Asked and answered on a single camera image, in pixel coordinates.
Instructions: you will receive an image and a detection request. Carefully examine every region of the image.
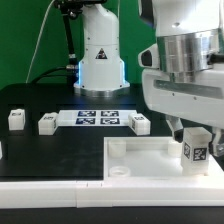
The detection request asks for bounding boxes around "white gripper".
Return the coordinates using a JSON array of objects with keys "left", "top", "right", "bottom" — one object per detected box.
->
[{"left": 142, "top": 63, "right": 224, "bottom": 157}]

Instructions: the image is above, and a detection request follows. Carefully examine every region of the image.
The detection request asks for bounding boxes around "white square tabletop panel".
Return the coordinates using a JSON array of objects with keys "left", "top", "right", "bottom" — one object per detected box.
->
[{"left": 103, "top": 137, "right": 224, "bottom": 182}]

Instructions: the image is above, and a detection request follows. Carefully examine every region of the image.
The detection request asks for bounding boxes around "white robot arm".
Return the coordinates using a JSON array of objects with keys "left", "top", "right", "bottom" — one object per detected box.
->
[{"left": 74, "top": 0, "right": 224, "bottom": 157}]

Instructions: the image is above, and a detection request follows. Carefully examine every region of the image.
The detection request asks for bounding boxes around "white marker tag sheet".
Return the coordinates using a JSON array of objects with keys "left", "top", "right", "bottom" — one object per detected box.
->
[{"left": 58, "top": 110, "right": 136, "bottom": 127}]

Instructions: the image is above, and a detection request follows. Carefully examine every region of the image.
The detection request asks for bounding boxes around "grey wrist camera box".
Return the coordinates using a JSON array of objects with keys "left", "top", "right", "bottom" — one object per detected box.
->
[{"left": 138, "top": 44, "right": 160, "bottom": 69}]

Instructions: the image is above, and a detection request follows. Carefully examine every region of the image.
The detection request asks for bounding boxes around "white obstacle fence wall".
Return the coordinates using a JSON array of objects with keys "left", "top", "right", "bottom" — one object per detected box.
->
[{"left": 0, "top": 177, "right": 224, "bottom": 209}]

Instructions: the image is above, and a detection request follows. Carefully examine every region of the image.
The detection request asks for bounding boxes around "white thin cable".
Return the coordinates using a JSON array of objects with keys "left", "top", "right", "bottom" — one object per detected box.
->
[{"left": 25, "top": 0, "right": 56, "bottom": 84}]

